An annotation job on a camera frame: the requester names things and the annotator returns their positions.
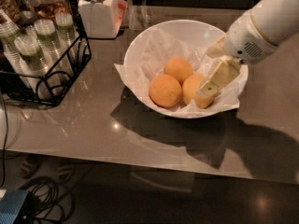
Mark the white round bowl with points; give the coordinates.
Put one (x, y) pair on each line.
(187, 38)

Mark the black wire rack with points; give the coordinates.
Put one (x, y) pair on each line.
(52, 87)

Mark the white ceramic clip-top jar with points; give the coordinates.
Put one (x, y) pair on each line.
(102, 19)

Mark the orange fruit front right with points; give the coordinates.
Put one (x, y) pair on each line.
(189, 94)

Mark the clear plastic cup stack middle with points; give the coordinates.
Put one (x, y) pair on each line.
(50, 42)

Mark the clear plastic cup stack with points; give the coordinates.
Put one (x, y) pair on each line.
(8, 33)
(67, 32)
(50, 42)
(33, 61)

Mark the clear plastic cup stack right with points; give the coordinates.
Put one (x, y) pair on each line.
(67, 32)

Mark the clear acrylic stand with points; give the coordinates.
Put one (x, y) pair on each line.
(138, 16)

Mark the orange fruit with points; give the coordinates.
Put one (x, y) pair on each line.
(179, 68)
(189, 94)
(165, 91)

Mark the glass jar with snacks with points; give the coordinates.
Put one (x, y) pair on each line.
(46, 9)

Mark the orange fruit at back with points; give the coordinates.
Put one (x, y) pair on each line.
(179, 68)

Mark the blue box on floor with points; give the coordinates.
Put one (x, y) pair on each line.
(11, 206)

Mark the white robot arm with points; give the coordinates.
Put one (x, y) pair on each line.
(277, 20)

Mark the clear plastic cup stack left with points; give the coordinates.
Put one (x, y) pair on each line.
(8, 33)

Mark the clear plastic cup stack front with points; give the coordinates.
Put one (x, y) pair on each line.
(33, 61)

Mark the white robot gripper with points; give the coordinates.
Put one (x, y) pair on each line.
(246, 40)

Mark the orange fruit front left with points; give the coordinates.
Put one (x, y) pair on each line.
(165, 91)

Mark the white crumpled paper liner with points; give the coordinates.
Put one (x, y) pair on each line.
(162, 53)

